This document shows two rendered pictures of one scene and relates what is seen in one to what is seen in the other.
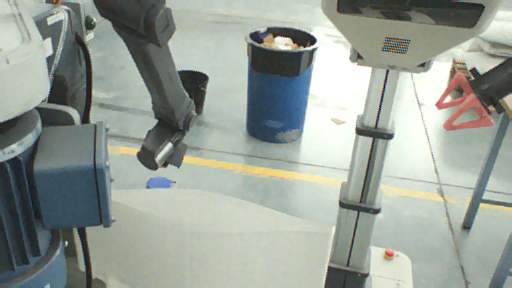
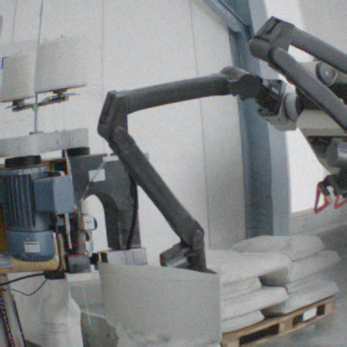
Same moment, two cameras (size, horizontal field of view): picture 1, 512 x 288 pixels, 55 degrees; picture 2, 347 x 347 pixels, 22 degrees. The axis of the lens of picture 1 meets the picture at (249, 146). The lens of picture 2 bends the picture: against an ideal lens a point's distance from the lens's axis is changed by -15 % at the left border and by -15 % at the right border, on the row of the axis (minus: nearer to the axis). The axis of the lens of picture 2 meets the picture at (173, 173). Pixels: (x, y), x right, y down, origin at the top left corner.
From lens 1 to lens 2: 2.00 m
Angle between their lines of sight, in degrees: 47
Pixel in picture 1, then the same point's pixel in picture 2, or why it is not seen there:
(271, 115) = not seen: outside the picture
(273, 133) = not seen: outside the picture
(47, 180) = (36, 185)
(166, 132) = (181, 248)
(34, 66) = (38, 139)
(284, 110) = not seen: outside the picture
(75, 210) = (44, 202)
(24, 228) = (31, 210)
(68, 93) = (117, 213)
